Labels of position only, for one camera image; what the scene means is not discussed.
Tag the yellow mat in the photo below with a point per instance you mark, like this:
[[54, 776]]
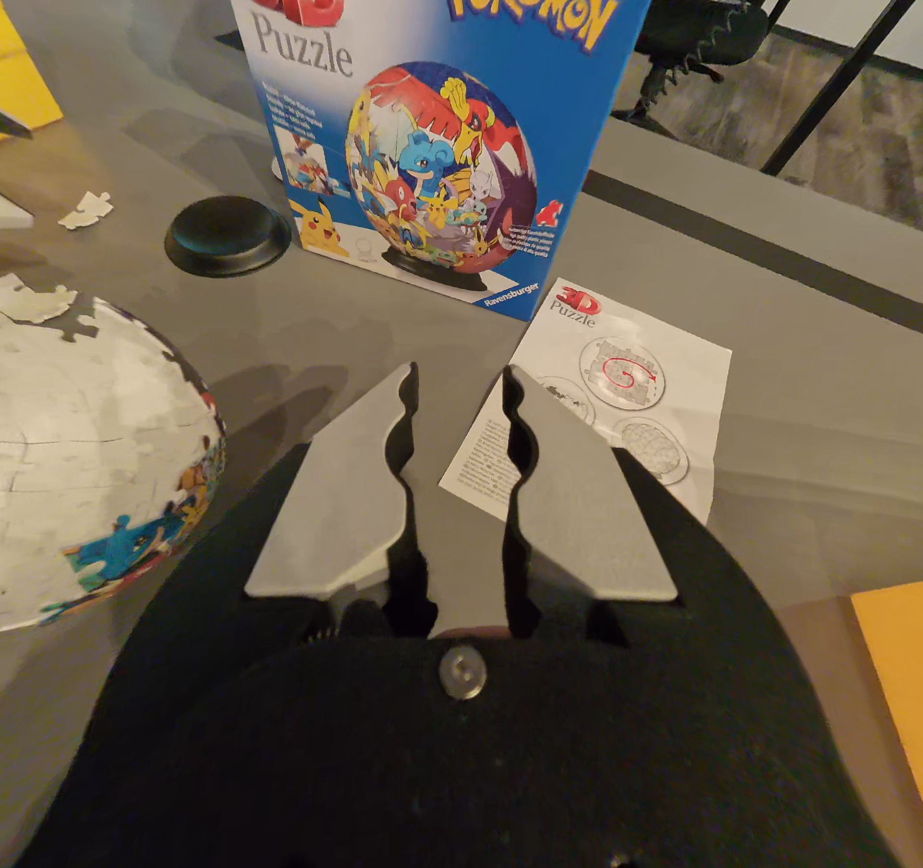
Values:
[[25, 82]]

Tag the black round ball stand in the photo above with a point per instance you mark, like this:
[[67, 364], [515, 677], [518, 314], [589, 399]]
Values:
[[227, 233]]

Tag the white instruction leaflet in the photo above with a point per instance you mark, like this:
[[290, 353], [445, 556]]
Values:
[[548, 348]]

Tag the black office chair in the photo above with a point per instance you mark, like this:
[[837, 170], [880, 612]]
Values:
[[699, 17]]

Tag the grey flat board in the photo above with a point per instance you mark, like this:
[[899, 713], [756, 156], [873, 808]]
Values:
[[14, 213]]

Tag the black metal frame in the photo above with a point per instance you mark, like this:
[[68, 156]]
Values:
[[844, 67]]

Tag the blue puzzle box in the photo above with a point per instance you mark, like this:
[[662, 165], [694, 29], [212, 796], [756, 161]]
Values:
[[461, 161]]

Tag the partly built puzzle ball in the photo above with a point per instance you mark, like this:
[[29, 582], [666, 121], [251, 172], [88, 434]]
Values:
[[94, 435]]

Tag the yellow box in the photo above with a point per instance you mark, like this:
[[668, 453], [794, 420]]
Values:
[[894, 666]]

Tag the loose white puzzle pieces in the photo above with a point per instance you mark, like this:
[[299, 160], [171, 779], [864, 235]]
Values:
[[86, 210]]

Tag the colourful puzzle piece chunk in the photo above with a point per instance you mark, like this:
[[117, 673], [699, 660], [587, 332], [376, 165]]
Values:
[[36, 302]]

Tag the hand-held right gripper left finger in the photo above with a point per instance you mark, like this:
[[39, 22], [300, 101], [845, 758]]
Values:
[[339, 507]]

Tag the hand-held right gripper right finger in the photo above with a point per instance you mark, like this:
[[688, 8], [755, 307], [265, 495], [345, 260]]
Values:
[[584, 514]]

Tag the white rounded pad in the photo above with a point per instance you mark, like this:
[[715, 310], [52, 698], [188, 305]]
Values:
[[278, 168]]

